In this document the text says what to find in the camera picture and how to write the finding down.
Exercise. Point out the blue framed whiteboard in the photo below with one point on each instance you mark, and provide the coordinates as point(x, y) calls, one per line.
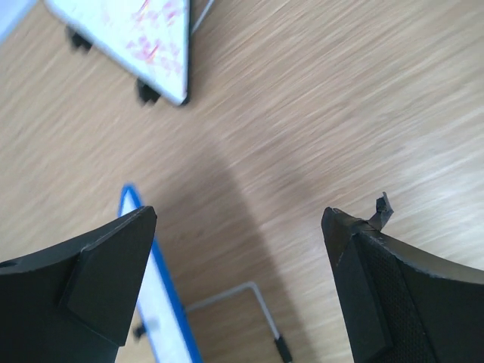
point(163, 317)

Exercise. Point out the black framed whiteboard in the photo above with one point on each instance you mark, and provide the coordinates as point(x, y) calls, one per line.
point(150, 39)

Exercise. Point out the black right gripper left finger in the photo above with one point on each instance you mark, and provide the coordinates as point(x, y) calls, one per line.
point(74, 301)

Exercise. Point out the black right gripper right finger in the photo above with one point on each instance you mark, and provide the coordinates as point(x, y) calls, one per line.
point(400, 303)

